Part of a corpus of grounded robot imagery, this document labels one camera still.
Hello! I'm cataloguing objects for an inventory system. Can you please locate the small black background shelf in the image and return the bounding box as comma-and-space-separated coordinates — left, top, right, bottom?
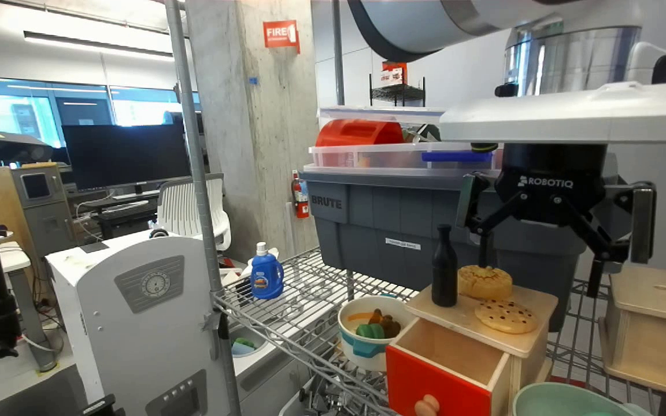
369, 71, 430, 110

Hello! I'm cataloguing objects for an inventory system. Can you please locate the bright wall display screen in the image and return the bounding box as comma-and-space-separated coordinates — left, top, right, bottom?
0, 75, 70, 150

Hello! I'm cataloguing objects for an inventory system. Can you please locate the white machine cabinet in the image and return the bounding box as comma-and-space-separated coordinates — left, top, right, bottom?
44, 230, 233, 416

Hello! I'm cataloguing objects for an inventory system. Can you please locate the grey Brute storage tote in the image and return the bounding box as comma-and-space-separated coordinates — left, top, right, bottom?
302, 165, 637, 334

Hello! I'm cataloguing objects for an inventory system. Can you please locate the light wooden drawer cabinet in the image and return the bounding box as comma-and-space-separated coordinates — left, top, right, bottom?
405, 279, 562, 416

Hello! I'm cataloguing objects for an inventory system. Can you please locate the green toy food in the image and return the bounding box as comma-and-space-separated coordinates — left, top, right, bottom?
354, 321, 387, 342

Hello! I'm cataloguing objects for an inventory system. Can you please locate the pale green bowl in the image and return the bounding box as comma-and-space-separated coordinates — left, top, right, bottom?
512, 379, 653, 416

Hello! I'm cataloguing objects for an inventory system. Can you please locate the metal wire shelf rack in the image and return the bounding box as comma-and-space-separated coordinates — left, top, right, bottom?
164, 0, 666, 416

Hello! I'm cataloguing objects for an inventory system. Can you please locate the blue detergent bottle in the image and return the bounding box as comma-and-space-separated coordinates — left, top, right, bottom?
248, 241, 288, 303

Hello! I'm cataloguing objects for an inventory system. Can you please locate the red fronted wooden drawer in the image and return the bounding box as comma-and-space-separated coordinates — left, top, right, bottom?
384, 316, 513, 416

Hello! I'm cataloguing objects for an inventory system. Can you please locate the yellow toy donut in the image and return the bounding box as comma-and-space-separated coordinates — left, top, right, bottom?
457, 263, 516, 303

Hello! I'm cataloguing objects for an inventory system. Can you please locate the black computer monitor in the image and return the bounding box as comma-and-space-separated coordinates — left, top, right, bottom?
63, 122, 196, 195

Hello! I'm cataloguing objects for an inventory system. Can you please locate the orange red plastic item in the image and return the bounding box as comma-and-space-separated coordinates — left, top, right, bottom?
312, 118, 407, 149

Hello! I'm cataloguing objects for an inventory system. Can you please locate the brown toy food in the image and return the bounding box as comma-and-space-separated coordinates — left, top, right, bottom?
365, 308, 403, 341

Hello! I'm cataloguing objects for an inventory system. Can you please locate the clear plastic container blue latch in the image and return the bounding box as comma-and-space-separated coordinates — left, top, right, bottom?
306, 105, 504, 173

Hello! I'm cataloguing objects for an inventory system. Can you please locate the beige lab machine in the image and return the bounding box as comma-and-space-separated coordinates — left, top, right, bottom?
0, 160, 81, 262

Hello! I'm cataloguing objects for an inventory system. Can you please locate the black toy bottle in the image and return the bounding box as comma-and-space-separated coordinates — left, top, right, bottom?
430, 222, 461, 311

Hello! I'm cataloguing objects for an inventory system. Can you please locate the white office chair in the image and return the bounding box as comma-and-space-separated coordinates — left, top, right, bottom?
149, 173, 233, 252

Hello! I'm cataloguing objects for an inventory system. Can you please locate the red fire sign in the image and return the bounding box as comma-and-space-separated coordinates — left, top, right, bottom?
261, 18, 303, 53

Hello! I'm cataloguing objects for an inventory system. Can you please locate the light wooden box slotted lid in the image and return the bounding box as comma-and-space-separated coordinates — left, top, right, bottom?
600, 263, 666, 405

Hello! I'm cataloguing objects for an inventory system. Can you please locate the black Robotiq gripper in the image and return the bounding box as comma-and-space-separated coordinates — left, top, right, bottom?
457, 144, 658, 301

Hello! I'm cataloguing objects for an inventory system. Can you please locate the white wrist mounting plate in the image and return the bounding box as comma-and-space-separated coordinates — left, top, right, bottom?
437, 80, 666, 149

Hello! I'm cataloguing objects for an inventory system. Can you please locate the small red white sign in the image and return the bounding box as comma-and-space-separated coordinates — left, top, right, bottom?
380, 58, 410, 89

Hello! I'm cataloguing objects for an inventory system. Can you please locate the red fire extinguisher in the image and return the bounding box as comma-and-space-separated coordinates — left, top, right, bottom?
289, 169, 312, 222

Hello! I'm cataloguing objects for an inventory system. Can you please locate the white bowl with teal handle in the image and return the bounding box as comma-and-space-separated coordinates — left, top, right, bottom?
335, 296, 422, 372

